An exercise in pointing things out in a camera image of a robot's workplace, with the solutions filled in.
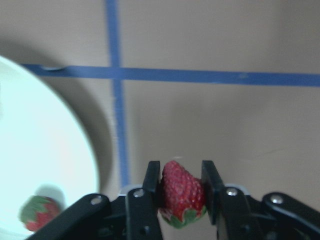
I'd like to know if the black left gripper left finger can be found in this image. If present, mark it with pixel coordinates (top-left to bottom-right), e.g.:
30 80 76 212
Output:
125 161 163 240

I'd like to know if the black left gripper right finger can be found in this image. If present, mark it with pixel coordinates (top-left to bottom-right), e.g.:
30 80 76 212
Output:
201 160 263 240

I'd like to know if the light green plate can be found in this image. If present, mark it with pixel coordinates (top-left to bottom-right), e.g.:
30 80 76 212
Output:
0 57 100 240

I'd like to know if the red strawberry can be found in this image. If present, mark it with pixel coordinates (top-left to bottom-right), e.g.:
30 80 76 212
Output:
19 195 61 232
159 160 207 229

